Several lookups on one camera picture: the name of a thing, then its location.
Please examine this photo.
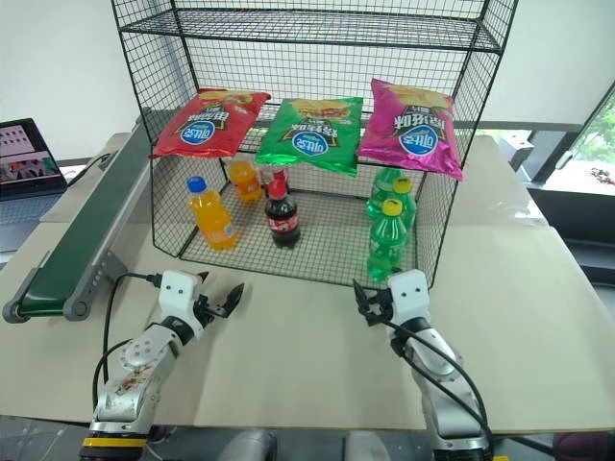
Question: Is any open laptop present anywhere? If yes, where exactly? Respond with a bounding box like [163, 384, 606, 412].
[0, 118, 69, 202]

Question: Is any green soda bottle yellow cap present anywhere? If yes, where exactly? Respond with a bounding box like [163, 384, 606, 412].
[391, 176, 418, 231]
[366, 198, 409, 283]

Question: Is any orange soda bottle blue cap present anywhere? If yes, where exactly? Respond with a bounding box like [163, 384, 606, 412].
[185, 176, 240, 253]

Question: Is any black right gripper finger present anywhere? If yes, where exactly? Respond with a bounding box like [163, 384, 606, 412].
[352, 278, 381, 328]

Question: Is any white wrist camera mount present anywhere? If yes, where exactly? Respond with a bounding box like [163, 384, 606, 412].
[387, 269, 430, 328]
[160, 270, 204, 333]

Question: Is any grey metal block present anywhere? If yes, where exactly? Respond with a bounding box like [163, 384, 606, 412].
[499, 129, 533, 170]

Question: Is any red potato chips bag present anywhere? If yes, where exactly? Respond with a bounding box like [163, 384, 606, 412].
[148, 87, 273, 159]

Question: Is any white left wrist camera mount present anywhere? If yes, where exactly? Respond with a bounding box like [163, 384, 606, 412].
[160, 270, 204, 333]

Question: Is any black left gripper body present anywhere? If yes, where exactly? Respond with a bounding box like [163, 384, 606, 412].
[193, 293, 226, 330]

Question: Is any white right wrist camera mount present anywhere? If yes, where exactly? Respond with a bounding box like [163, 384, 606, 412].
[387, 269, 430, 328]

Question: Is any grey rounded shape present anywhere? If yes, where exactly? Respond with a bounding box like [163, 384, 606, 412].
[218, 428, 279, 461]

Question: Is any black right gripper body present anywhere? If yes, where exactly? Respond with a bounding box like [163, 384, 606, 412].
[370, 289, 396, 326]

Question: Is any black wire mesh rack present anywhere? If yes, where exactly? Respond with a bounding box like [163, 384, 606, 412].
[111, 0, 520, 289]

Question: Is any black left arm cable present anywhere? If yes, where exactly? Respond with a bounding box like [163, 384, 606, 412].
[91, 272, 164, 414]

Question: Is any green potato chips bag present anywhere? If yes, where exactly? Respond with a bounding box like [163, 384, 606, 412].
[254, 95, 365, 178]

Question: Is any magenta potato chips bag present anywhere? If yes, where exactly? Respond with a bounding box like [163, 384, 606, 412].
[356, 78, 465, 182]

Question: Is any maroon rounded shape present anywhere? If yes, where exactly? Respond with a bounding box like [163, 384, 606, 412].
[554, 430, 615, 461]

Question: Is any green conveyor belt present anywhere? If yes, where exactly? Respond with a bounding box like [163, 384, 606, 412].
[1, 112, 160, 324]

